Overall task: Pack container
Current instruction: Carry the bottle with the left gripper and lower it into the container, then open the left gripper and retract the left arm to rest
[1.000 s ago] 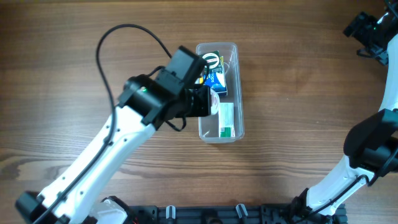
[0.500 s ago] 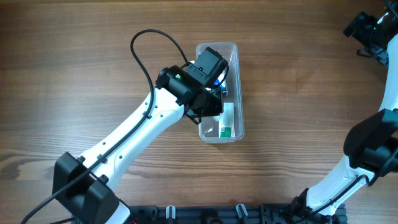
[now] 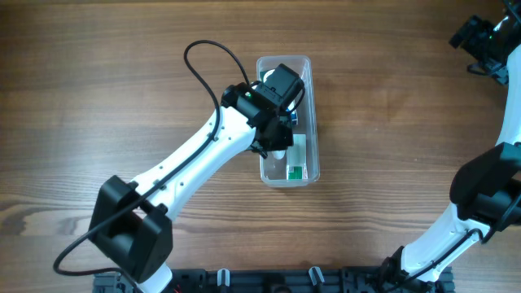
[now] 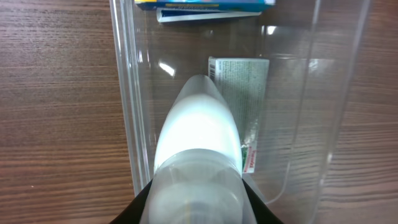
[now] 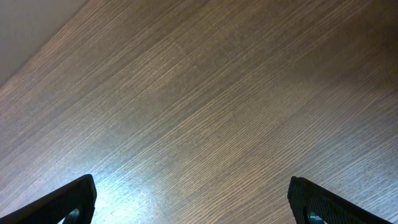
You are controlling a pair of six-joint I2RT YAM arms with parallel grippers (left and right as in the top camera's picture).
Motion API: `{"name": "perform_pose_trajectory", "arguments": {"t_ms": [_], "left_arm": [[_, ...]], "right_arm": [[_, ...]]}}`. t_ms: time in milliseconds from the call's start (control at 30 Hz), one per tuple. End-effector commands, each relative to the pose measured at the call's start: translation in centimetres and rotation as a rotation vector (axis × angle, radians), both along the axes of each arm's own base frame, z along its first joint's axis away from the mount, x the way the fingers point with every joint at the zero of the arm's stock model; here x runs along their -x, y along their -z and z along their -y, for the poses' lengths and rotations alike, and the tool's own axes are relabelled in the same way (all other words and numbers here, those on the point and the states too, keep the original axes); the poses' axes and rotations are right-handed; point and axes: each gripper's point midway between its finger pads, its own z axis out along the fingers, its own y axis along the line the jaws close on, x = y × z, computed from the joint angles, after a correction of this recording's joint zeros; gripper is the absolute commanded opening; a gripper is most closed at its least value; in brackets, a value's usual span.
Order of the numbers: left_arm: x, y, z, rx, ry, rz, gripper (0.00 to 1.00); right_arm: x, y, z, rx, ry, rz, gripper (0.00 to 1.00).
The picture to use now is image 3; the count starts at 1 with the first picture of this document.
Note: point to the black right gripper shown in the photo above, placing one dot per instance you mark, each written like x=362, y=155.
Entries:
x=496, y=70

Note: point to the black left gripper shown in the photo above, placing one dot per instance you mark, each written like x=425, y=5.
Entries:
x=275, y=136

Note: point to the blue yellow lozenge box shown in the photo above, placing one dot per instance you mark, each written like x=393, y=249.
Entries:
x=294, y=116

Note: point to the white green medicine box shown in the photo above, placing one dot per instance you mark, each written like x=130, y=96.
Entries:
x=297, y=159

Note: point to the white spray bottle clear cap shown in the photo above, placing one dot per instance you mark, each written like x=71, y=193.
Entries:
x=278, y=155

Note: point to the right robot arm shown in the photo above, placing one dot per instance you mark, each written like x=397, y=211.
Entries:
x=484, y=194

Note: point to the clear plastic container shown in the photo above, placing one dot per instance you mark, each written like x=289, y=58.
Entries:
x=274, y=172

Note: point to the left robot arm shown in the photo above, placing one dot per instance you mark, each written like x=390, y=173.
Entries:
x=132, y=221

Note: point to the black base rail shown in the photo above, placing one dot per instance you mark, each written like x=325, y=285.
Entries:
x=346, y=280

